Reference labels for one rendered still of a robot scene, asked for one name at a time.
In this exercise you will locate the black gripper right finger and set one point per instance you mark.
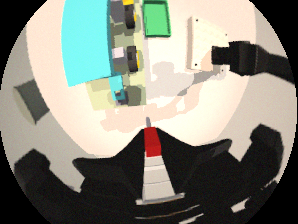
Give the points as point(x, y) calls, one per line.
point(182, 159)

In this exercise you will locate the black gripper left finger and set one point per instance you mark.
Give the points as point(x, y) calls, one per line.
point(126, 167)

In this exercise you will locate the green tray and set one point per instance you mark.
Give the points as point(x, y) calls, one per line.
point(167, 17)
point(155, 16)

